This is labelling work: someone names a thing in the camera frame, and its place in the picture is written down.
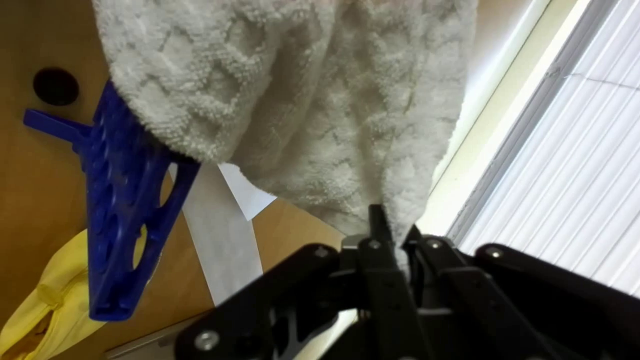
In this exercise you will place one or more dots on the white window blinds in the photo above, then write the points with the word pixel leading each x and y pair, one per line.
pixel 586 167

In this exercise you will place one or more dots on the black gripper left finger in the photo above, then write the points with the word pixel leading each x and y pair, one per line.
pixel 320 300

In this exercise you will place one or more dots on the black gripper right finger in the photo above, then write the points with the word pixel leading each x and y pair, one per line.
pixel 520 306

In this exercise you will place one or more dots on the white towel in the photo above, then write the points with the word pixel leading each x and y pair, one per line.
pixel 301 100

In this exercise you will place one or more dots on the blue gameboard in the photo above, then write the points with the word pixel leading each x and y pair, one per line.
pixel 120 212

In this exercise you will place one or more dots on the dark game disc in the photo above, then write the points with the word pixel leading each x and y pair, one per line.
pixel 56 86

